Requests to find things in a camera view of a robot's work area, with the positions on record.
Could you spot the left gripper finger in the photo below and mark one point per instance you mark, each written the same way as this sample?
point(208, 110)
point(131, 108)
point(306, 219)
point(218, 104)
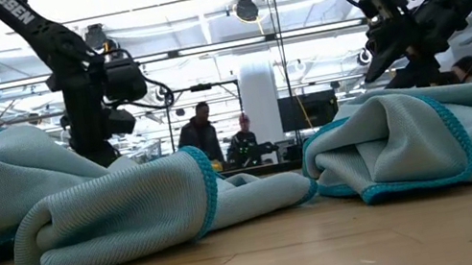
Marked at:
point(105, 156)

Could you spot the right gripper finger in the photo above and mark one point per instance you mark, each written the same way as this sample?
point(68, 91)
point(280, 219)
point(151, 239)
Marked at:
point(386, 59)
point(422, 72)

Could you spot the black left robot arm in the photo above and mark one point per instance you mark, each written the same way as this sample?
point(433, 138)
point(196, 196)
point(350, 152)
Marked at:
point(37, 26)

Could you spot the light blue microfiber towel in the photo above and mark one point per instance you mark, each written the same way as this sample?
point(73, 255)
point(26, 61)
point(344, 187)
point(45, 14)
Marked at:
point(394, 143)
point(124, 215)

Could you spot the white building pillar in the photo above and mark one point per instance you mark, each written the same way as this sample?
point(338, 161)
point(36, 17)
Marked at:
point(261, 98)

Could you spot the black robot workstation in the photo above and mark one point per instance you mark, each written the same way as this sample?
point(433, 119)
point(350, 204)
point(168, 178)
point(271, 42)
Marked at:
point(263, 148)

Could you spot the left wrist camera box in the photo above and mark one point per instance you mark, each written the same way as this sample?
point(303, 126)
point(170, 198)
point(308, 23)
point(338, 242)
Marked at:
point(124, 79)

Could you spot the black wall monitor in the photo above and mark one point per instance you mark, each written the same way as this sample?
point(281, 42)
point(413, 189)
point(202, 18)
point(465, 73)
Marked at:
point(317, 108)

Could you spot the black table edge rail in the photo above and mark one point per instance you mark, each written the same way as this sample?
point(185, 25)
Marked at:
point(271, 168)

